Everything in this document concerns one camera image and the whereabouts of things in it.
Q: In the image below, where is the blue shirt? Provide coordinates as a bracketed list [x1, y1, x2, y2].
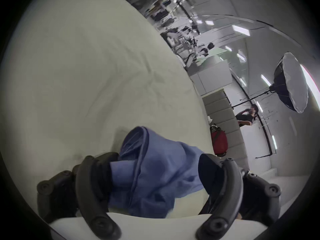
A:
[108, 126, 210, 219]

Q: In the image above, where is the bed with pale green sheet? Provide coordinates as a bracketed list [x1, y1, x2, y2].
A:
[4, 0, 216, 219]

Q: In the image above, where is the padded beige headboard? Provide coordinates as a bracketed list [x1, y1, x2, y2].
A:
[202, 90, 250, 171]

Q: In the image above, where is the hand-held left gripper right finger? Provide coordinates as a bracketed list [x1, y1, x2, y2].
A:
[195, 154, 281, 240]

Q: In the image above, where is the studio softbox lamp on stand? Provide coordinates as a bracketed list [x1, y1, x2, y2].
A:
[231, 52, 309, 159]

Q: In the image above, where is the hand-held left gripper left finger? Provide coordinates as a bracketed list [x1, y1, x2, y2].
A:
[37, 152, 122, 240]

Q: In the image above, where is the red bag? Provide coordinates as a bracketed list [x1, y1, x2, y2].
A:
[209, 124, 228, 157]

